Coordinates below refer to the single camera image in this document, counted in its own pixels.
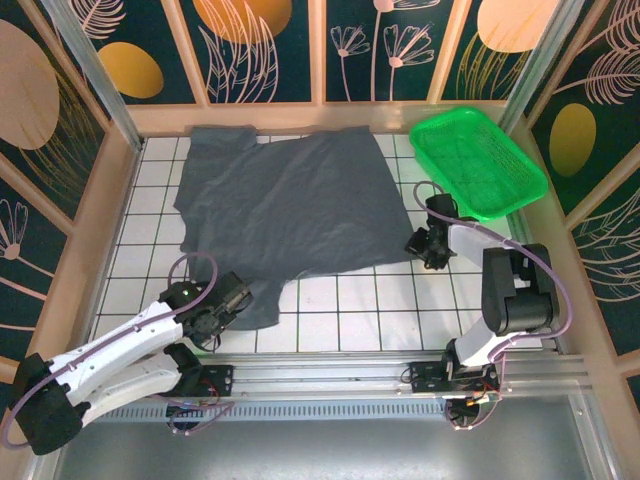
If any slotted metal cable duct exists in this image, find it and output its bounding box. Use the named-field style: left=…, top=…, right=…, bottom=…
left=99, top=401, right=451, bottom=427

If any aluminium frame post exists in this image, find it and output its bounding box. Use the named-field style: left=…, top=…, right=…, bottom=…
left=39, top=0, right=146, bottom=151
left=498, top=0, right=600, bottom=132

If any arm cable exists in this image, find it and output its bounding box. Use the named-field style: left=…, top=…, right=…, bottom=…
left=412, top=180, right=574, bottom=431
left=2, top=251, right=220, bottom=449

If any green plastic basket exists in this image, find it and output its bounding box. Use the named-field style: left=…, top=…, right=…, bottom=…
left=408, top=106, right=550, bottom=225

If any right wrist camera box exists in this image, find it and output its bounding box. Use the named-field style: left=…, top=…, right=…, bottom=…
left=424, top=192, right=460, bottom=220

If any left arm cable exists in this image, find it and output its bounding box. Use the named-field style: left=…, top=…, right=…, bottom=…
left=2, top=251, right=220, bottom=449

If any grey t-shirt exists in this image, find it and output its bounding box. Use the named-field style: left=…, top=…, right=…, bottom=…
left=172, top=124, right=426, bottom=332

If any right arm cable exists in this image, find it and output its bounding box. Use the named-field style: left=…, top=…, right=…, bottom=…
left=412, top=180, right=574, bottom=431

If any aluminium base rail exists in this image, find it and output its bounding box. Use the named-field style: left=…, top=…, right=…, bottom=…
left=197, top=349, right=586, bottom=401

